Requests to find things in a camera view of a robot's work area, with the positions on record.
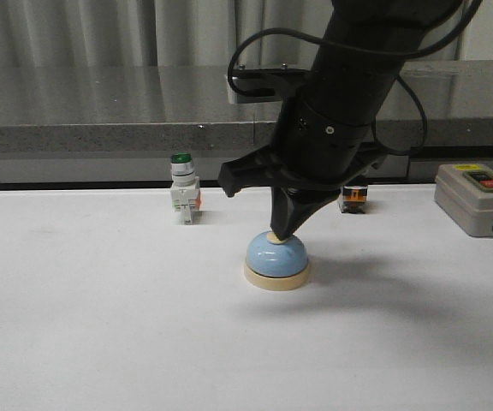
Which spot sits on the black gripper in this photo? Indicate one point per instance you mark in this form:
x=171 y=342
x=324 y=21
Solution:
x=309 y=153

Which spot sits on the blue desk bell cream base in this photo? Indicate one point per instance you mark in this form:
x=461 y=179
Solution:
x=276 y=265

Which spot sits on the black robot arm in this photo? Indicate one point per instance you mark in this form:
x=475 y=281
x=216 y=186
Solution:
x=364 y=48

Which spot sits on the dark grey stone counter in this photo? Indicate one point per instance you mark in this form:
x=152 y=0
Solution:
x=118 y=126

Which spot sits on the grey curtain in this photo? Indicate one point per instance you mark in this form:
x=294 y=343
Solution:
x=182 y=33

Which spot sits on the black selector switch orange body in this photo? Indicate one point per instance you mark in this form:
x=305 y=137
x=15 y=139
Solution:
x=353 y=199

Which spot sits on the green pushbutton switch white body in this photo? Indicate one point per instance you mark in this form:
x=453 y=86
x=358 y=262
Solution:
x=185 y=188

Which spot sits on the wrist camera mount arm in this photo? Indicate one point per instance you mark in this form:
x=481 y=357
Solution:
x=260 y=85

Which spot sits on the grey switch box red button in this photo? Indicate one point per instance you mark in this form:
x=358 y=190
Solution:
x=465 y=193

